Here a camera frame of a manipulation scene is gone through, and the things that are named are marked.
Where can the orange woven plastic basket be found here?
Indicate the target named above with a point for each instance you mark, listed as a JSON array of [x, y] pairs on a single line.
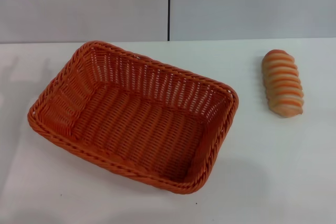
[[136, 127]]

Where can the striped orange bread roll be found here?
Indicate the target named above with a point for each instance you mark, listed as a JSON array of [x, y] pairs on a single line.
[[283, 83]]

